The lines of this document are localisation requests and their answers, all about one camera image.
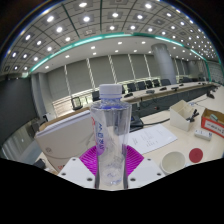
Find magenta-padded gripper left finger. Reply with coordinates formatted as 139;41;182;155
57;145;99;190

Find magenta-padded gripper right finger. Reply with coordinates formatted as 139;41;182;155
125;144;166;190

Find clear plastic water bottle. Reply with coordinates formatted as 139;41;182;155
89;83;133;190

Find white cardboard paper box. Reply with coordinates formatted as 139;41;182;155
34;107;96;173

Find printed white paper sheet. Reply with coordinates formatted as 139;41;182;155
128;123;179;155

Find small black device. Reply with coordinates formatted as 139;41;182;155
33;158;47;170

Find flat round red coaster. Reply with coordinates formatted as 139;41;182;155
188;147;204;164

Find small white remote control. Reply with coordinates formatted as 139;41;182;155
194;128;213;141

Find black marker pen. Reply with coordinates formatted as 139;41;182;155
185;109;200;123

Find brown red-labelled cardboard box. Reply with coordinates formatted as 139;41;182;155
200;107;224;139

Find black desk microphone units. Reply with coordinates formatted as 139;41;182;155
124;83;188;98

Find row of black office chairs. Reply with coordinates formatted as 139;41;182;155
71;78;201;111

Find black table microphone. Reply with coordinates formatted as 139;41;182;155
206;89;216;100

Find group of ceiling lights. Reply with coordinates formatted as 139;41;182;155
3;0;218;73

